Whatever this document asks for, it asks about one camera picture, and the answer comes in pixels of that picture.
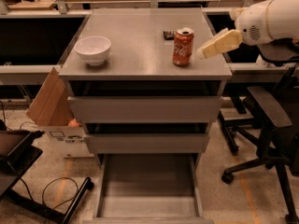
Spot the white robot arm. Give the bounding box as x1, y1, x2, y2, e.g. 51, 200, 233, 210
196, 0, 299, 59

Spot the white ceramic bowl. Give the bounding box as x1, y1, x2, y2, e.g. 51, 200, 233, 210
74, 36, 111, 65

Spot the orange fruit in box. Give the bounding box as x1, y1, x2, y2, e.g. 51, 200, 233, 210
68, 119, 80, 127

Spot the grey top drawer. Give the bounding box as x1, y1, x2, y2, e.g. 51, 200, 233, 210
68, 96, 221, 123

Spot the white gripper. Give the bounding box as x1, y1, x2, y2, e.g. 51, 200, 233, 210
196, 0, 272, 60

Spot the grey open bottom drawer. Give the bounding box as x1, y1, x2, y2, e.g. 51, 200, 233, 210
83, 154, 214, 224

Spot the grey middle drawer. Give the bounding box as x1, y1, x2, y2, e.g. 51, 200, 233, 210
85, 133, 209, 154

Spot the grey drawer cabinet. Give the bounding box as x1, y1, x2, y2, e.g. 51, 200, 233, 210
58, 7, 234, 168

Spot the black floor cable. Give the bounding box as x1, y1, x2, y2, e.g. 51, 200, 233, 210
19, 176, 79, 224

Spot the black office chair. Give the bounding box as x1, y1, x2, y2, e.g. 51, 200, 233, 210
217, 37, 299, 224

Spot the red coke can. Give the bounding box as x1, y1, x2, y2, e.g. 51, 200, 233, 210
173, 27, 194, 66

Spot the brown cardboard box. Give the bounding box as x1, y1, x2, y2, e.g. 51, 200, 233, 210
26, 68, 93, 158

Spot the dark snack bar wrapper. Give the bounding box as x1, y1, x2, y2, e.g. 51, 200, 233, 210
163, 31, 175, 40

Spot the black stand with base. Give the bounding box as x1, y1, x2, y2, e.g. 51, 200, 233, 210
0, 130, 94, 224

